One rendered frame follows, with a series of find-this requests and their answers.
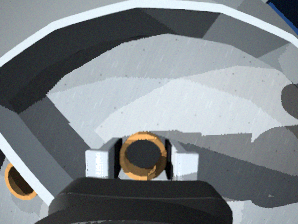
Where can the bronze bushing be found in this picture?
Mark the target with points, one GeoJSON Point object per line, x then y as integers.
{"type": "Point", "coordinates": [138, 173]}
{"type": "Point", "coordinates": [17, 184]}

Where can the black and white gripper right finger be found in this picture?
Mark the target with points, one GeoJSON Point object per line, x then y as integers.
{"type": "Point", "coordinates": [185, 163]}

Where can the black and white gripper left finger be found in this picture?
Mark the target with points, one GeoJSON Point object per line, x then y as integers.
{"type": "Point", "coordinates": [105, 161]}

